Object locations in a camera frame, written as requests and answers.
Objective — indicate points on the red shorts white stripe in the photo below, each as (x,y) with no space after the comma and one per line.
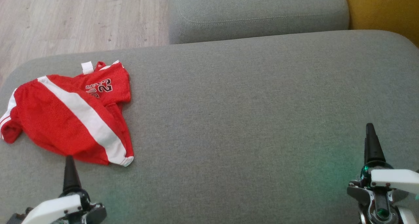
(49,122)

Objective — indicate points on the yellow upholstered furniture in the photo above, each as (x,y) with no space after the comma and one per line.
(386,11)

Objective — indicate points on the small grey sofa cushion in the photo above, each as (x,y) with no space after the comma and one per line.
(255,11)

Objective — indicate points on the red number 23 jersey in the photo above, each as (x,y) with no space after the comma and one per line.
(116,83)

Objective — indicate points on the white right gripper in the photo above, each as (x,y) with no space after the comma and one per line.
(392,181)

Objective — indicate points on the large grey sofa seat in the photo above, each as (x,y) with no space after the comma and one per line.
(245,119)

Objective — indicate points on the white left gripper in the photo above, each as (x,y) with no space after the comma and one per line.
(52,209)

